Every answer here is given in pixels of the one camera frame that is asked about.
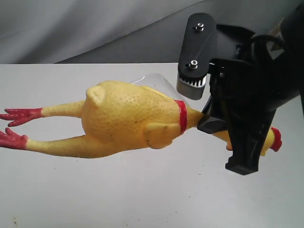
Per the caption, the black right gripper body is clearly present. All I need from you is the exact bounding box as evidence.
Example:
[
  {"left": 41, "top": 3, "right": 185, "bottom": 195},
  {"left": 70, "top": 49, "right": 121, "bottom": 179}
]
[{"left": 209, "top": 24, "right": 277, "bottom": 131}]

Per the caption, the yellow rubber chicken toy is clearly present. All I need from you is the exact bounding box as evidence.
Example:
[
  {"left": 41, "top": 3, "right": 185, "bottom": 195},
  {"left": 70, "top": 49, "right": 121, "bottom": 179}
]
[{"left": 0, "top": 80, "right": 283, "bottom": 158}]

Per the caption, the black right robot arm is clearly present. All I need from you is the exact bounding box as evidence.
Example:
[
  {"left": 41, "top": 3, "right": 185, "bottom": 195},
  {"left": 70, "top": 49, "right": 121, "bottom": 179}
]
[{"left": 198, "top": 3, "right": 304, "bottom": 175}]

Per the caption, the white square plate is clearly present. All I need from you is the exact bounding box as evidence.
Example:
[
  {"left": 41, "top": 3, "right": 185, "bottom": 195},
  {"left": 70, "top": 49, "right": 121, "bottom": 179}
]
[{"left": 128, "top": 73, "right": 187, "bottom": 103}]

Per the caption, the grey backdrop cloth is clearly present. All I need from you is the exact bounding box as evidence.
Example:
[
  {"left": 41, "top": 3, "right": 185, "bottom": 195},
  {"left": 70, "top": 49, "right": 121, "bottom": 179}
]
[{"left": 0, "top": 0, "right": 299, "bottom": 64}]

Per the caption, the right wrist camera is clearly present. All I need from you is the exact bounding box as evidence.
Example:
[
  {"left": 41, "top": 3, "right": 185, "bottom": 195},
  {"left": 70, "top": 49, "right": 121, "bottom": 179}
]
[{"left": 176, "top": 13, "right": 217, "bottom": 100}]

